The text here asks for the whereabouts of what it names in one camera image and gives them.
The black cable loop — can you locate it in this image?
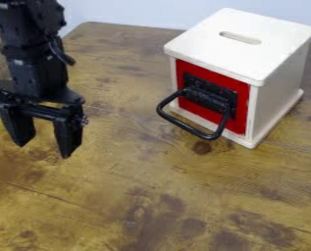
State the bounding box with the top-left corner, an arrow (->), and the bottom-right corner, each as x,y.
44,31 -> 79,67

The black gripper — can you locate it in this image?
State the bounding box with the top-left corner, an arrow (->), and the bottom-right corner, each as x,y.
0,32 -> 89,158

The white wooden box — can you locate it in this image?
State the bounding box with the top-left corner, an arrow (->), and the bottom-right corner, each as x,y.
164,8 -> 311,149

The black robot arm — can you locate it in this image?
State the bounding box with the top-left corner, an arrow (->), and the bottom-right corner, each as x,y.
0,0 -> 88,158

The black metal drawer handle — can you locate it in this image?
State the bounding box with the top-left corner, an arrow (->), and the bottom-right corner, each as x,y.
156,73 -> 239,140

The red drawer front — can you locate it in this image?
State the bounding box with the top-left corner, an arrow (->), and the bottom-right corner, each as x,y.
176,60 -> 250,134

